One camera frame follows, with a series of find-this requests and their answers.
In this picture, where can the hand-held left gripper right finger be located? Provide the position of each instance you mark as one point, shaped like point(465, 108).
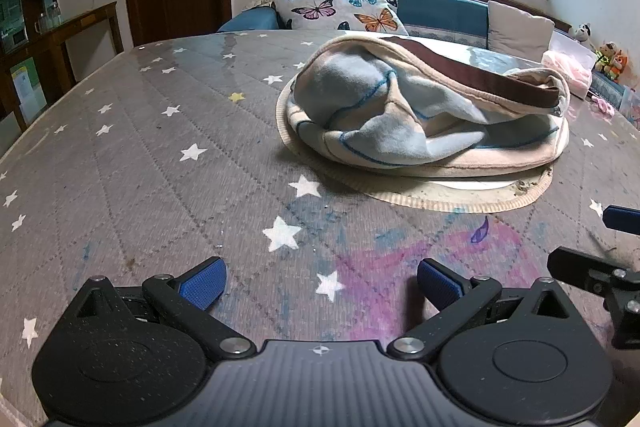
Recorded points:
point(437, 283)

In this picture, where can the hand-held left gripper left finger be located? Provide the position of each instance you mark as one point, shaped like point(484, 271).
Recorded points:
point(205, 283)

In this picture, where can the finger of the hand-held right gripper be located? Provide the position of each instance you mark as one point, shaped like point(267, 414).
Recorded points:
point(575, 264)
point(622, 220)

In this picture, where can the blue beige striped pants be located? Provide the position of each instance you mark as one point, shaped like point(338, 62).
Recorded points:
point(380, 107)

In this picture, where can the round induction cooker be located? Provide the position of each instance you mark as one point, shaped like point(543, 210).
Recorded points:
point(470, 190)

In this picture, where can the clear storage box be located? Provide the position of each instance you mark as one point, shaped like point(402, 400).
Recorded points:
point(631, 107)

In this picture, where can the orange plush toys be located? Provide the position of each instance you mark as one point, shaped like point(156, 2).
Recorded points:
point(611, 59)

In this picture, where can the clear bag with pink cloth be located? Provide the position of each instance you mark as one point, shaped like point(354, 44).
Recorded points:
point(570, 67)

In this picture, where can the black and white cow plush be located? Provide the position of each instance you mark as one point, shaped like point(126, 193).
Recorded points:
point(583, 36)

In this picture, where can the beige pillow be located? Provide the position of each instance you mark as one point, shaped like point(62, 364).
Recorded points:
point(517, 32)

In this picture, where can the blue sofa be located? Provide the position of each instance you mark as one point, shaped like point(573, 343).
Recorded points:
point(435, 9)

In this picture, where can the wooden side table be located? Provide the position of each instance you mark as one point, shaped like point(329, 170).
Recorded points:
point(75, 24)

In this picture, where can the butterfly print pillow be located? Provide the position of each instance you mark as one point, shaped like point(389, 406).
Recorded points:
point(340, 4)

